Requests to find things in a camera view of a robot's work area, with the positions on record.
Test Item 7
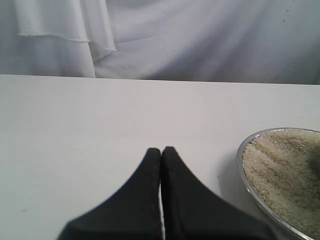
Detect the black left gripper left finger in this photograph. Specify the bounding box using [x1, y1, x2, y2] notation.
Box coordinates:
[58, 148, 163, 240]

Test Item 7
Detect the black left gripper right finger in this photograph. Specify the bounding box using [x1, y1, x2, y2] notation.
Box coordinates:
[161, 146, 275, 240]

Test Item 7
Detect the round metal rice plate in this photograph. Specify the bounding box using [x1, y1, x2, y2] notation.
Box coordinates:
[236, 127, 320, 240]

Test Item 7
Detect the white backdrop cloth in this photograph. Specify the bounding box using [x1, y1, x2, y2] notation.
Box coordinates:
[0, 0, 320, 85]

